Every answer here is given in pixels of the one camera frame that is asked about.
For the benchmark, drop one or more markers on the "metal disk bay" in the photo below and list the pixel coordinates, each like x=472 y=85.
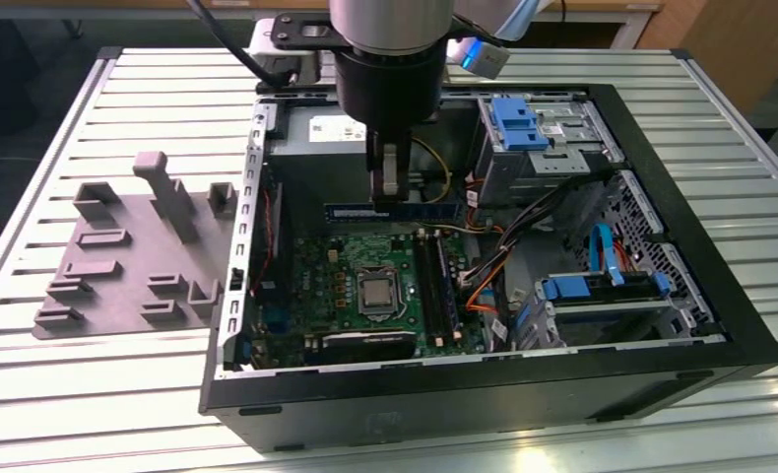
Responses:
x=626 y=308

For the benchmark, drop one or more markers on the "metal drive cage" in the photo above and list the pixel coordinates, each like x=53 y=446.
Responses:
x=559 y=162

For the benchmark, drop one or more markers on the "blue RAM stick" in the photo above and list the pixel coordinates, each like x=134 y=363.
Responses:
x=428 y=213

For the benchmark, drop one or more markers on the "black CPU socket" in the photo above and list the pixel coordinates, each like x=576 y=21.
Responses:
x=376 y=270

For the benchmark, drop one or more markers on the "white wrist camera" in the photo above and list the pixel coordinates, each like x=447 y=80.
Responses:
x=277 y=54

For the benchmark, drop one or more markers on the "grey parts rack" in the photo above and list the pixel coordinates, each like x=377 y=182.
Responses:
x=132 y=246

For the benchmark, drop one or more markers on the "hard disk in blue carrier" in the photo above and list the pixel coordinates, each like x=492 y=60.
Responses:
x=570 y=288

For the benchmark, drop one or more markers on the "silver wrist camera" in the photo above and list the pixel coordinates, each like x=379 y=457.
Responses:
x=491 y=59

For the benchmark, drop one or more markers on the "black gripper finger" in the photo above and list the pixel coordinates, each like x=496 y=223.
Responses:
x=371 y=157
x=393 y=172

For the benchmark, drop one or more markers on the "grey power supply unit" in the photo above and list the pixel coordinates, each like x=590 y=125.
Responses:
x=309 y=177

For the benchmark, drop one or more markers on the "black RAM slot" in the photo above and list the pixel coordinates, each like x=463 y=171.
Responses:
x=439 y=290
x=421 y=290
x=431 y=290

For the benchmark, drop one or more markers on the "wooden cabinet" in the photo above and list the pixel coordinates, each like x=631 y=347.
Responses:
x=723 y=49

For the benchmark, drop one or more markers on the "green motherboard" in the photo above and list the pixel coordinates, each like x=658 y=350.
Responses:
x=316 y=256

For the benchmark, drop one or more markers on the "black graphics card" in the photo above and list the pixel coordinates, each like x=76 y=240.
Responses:
x=363 y=351

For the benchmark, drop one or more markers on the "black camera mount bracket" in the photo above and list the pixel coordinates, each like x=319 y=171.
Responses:
x=296 y=22

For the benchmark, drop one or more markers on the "silver CPU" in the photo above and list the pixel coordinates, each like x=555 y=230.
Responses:
x=379 y=292

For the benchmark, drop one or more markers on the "blue plastic drive bracket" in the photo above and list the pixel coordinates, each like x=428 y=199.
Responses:
x=513 y=118

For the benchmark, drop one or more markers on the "black PC case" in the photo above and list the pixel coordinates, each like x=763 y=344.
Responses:
x=428 y=409

